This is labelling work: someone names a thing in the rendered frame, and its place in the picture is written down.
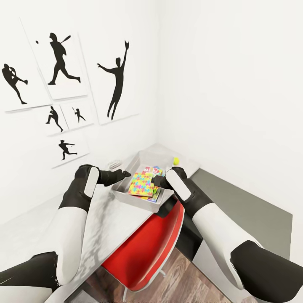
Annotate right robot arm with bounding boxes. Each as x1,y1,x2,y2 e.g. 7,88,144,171
151,167,303,303

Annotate toy box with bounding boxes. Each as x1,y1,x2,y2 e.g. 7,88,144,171
111,150,175,213

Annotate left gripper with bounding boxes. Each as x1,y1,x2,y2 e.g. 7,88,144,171
104,169,131,187

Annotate jigsaw puzzle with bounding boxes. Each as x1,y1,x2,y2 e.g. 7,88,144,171
153,186,159,194
128,173,154,197

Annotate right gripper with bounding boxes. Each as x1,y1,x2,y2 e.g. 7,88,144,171
151,175,173,190

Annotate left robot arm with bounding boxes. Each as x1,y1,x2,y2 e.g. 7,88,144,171
0,159,131,303

